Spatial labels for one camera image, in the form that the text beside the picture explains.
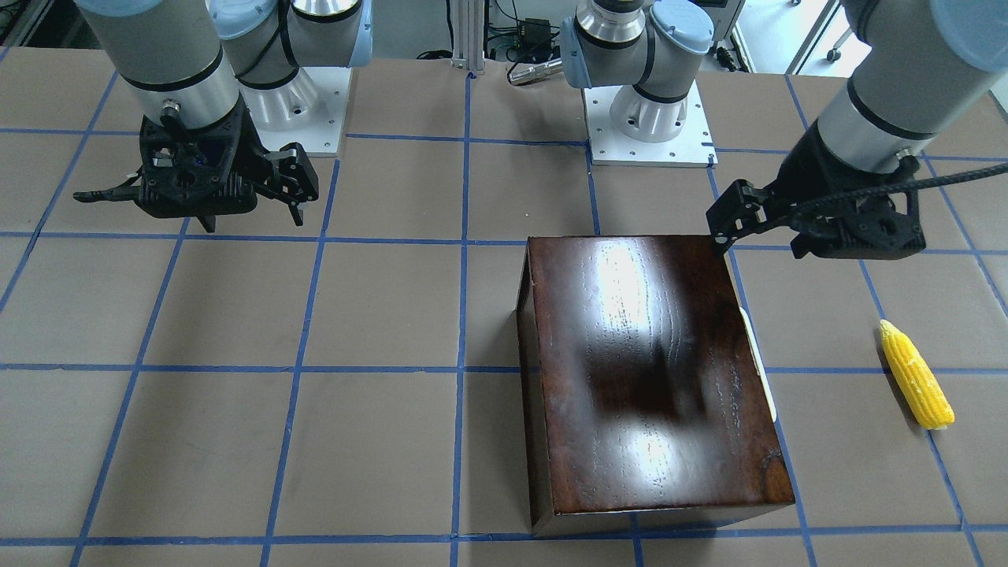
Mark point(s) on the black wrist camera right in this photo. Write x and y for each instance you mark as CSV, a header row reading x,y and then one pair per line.
x,y
192,179

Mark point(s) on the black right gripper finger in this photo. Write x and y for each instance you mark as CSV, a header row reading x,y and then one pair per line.
x,y
292,180
123,194

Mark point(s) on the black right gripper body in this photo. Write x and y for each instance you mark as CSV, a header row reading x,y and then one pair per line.
x,y
250,152

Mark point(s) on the aluminium frame post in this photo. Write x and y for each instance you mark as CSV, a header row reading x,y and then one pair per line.
x,y
468,19

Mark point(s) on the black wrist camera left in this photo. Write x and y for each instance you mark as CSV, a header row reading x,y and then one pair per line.
x,y
863,227

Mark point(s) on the yellow corn cob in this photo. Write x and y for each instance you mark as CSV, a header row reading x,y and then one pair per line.
x,y
916,381

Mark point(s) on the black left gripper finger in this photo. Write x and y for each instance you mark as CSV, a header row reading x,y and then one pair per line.
x,y
740,211
805,244

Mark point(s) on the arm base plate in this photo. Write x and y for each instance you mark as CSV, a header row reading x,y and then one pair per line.
x,y
626,129
310,110

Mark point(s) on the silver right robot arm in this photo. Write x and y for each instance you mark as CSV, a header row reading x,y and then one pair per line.
x,y
209,77

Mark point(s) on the dark wooden drawer cabinet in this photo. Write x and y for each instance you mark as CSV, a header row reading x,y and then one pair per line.
x,y
640,393

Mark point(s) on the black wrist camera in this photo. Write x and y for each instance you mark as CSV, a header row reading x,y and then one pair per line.
x,y
192,179
863,227

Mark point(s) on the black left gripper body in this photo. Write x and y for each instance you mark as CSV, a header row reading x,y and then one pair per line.
x,y
823,169

